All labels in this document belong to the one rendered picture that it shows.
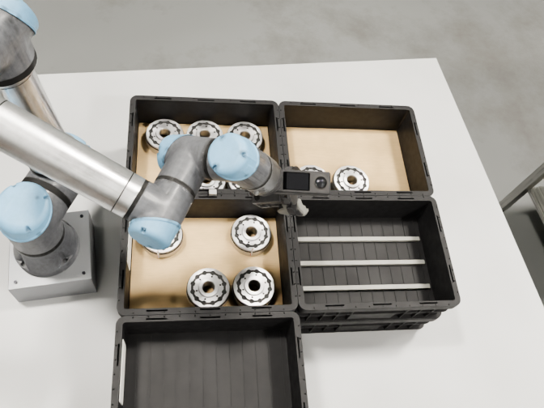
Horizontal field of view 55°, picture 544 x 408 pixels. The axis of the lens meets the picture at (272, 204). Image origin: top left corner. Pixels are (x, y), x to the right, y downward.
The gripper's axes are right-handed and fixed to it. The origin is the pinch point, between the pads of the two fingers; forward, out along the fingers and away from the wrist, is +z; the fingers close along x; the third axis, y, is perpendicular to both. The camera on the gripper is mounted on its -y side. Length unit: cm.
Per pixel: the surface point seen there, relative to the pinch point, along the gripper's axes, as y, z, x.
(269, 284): 13.2, 11.2, 18.0
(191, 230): 33.6, 7.0, 4.4
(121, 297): 37.8, -13.6, 22.5
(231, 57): 81, 116, -107
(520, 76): -60, 202, -114
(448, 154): -26, 70, -29
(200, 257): 30.3, 6.6, 11.6
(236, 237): 22.0, 9.9, 6.3
